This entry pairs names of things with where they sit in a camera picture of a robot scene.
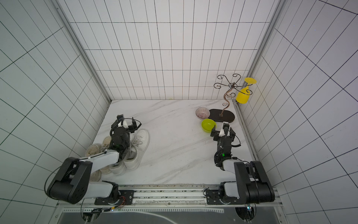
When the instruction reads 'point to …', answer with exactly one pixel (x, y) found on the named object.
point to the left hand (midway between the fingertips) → (125, 120)
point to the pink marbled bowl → (203, 113)
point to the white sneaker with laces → (139, 141)
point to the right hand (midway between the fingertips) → (224, 125)
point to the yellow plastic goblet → (243, 96)
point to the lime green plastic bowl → (208, 124)
